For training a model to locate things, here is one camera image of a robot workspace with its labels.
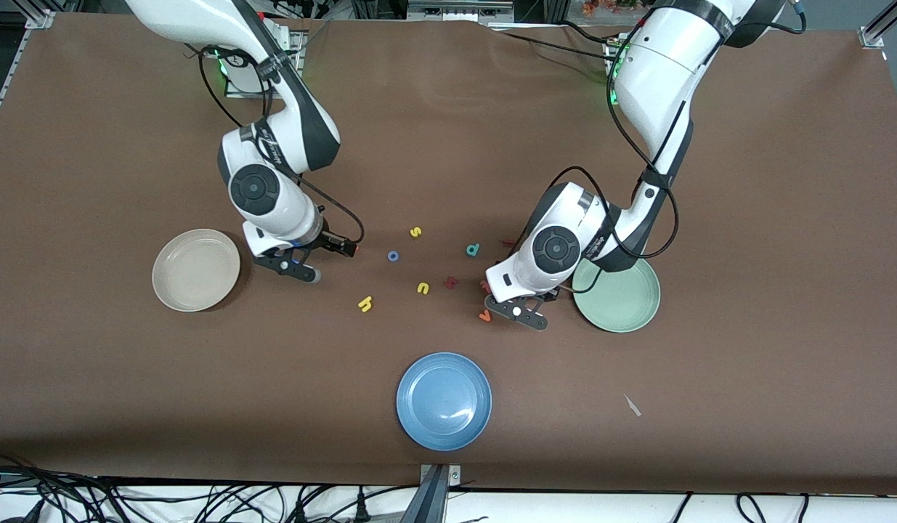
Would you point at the dark aluminium mount post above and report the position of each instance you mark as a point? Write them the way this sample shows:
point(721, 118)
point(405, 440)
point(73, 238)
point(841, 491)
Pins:
point(430, 505)

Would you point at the orange flowers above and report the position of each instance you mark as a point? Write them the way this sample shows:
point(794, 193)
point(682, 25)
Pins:
point(608, 6)

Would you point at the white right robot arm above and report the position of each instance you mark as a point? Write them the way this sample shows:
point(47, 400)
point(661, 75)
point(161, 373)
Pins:
point(274, 207)

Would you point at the aluminium table frame rail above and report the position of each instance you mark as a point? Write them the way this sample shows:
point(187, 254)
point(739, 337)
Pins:
point(40, 19)
point(871, 38)

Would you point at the blue plate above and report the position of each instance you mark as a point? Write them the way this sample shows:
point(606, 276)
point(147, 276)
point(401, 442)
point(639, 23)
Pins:
point(444, 401)

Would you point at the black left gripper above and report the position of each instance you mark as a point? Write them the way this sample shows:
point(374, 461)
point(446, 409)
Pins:
point(548, 295)

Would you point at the yellow letter h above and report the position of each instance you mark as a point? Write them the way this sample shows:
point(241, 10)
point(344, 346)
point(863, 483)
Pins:
point(365, 303)

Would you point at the light green plate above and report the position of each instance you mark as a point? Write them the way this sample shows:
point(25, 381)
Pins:
point(622, 305)

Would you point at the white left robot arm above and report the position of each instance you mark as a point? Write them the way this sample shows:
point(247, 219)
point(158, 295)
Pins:
point(659, 65)

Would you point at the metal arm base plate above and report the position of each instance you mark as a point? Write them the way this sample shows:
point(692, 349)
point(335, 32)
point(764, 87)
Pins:
point(611, 91)
point(234, 92)

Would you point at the dark red letter k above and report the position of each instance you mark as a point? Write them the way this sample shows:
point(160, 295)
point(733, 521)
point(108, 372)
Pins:
point(449, 282)

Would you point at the brown paper table cover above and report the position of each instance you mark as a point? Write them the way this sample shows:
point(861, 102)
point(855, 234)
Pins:
point(310, 378)

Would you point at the silver mount bracket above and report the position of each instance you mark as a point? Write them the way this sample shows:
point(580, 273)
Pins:
point(455, 476)

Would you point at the beige brown plate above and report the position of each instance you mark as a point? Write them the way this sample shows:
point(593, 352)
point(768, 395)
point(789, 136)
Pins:
point(195, 270)

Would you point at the teal letter d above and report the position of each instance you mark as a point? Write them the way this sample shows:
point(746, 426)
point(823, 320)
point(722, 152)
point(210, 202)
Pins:
point(473, 250)

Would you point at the silver frame bar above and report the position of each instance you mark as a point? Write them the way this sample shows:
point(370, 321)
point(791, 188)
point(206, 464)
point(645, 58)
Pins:
point(459, 11)

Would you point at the small grey tape scrap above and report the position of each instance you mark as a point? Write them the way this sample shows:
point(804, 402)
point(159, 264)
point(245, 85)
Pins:
point(632, 405)

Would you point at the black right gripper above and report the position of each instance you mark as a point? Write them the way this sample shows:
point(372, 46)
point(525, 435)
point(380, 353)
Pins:
point(330, 242)

